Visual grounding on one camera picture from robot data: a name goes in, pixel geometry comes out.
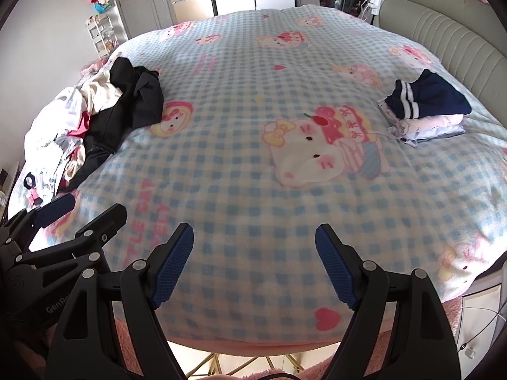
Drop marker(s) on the black jacket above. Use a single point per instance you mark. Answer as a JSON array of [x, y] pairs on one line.
[[134, 95]]

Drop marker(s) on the white wall charger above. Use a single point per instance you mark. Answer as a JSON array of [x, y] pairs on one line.
[[374, 2]]

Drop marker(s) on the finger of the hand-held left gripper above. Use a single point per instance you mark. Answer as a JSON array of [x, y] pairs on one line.
[[103, 225], [55, 209]]

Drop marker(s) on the red blue wall plush toy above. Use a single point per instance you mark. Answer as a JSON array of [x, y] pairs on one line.
[[101, 2]]

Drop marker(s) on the navy sweater with white stripes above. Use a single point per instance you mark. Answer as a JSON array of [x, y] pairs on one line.
[[431, 95]]

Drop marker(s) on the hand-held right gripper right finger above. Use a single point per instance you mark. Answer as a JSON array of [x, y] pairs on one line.
[[332, 263]]

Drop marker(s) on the grey-green padded headboard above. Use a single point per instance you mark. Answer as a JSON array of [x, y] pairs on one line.
[[435, 35]]

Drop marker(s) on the white shelf rack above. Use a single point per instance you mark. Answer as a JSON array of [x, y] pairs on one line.
[[101, 35]]

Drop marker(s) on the pink garment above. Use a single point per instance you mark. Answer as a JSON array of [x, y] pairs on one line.
[[81, 126]]

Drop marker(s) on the white cartoon print pajama pants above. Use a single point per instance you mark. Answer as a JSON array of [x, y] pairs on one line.
[[51, 142]]

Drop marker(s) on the pink white cloth heap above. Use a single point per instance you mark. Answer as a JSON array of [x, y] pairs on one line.
[[93, 65]]

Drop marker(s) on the folded pale clothes stack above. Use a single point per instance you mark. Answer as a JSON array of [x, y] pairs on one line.
[[427, 126]]

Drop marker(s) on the checkered cartoon cat blanket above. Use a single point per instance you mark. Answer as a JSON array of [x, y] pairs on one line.
[[245, 158]]

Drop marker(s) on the white bedside cabinet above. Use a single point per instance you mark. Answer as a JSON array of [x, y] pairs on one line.
[[483, 316]]

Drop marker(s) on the grey door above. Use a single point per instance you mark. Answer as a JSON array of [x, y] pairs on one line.
[[134, 0]]

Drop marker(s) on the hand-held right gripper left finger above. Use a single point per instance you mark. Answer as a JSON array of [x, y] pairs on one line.
[[174, 269]]

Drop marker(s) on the cream garment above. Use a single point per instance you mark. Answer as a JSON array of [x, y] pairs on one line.
[[103, 91]]

